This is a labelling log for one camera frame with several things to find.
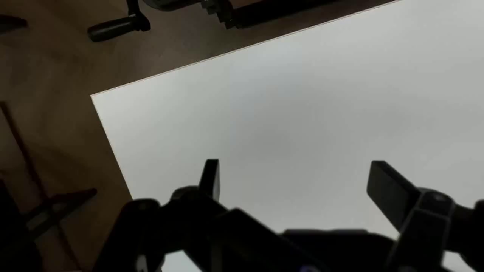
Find black metal stand bar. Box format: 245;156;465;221
143;0;395;30

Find black cylindrical tripod handle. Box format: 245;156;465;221
87;0;153;44

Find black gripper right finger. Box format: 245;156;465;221
366;159;484;272

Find dark floor object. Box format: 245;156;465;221
0;13;29;33

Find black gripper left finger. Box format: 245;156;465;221
93;159;324;272

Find black tripod leg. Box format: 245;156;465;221
0;187;99;272

